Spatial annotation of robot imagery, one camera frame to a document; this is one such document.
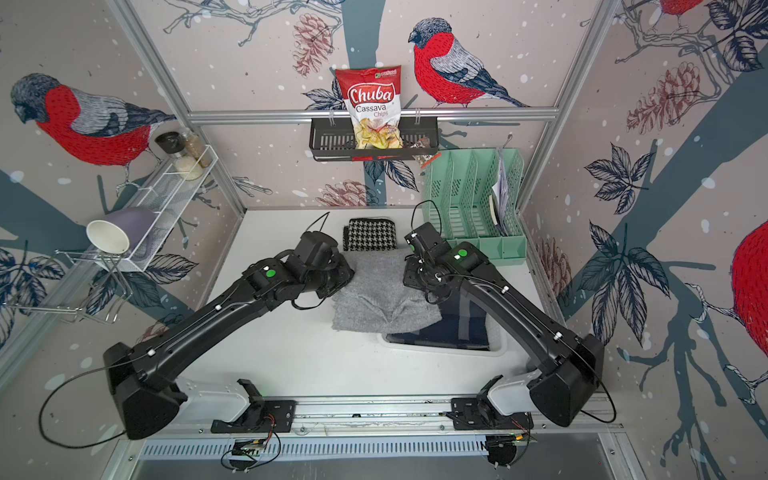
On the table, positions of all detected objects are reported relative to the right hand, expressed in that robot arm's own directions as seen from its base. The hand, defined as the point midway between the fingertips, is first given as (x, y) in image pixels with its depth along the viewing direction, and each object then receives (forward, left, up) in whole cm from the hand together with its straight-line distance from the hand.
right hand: (408, 276), depth 76 cm
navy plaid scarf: (-5, -16, -18) cm, 25 cm away
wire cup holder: (-15, +72, +4) cm, 73 cm away
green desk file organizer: (+48, -19, -10) cm, 53 cm away
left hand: (-1, +11, +5) cm, 12 cm away
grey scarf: (-7, +8, +1) cm, 11 cm away
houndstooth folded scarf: (+27, +14, -16) cm, 35 cm away
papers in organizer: (+29, -29, +2) cm, 41 cm away
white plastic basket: (-9, -25, -13) cm, 29 cm away
